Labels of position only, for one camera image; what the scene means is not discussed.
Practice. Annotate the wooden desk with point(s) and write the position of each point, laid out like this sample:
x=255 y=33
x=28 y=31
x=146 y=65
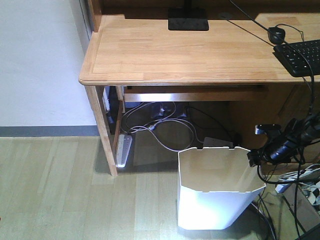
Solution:
x=131 y=46

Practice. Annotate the black computer mouse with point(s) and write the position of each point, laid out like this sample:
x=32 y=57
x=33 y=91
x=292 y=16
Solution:
x=276 y=35

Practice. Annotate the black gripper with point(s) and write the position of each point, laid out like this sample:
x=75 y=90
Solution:
x=280 y=150

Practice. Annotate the white plastic trash bin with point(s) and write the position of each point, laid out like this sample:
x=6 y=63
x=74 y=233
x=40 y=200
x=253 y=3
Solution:
x=215 y=185

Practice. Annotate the wooden desk drawer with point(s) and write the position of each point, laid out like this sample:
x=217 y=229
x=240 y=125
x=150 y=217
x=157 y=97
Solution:
x=193 y=93

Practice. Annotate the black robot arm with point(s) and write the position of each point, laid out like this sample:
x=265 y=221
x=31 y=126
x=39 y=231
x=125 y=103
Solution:
x=304 y=131

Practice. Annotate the white power strip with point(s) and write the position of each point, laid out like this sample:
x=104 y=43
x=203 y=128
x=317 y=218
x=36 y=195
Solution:
x=123 y=150

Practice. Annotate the black keyboard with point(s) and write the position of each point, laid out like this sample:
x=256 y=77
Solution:
x=300 y=59

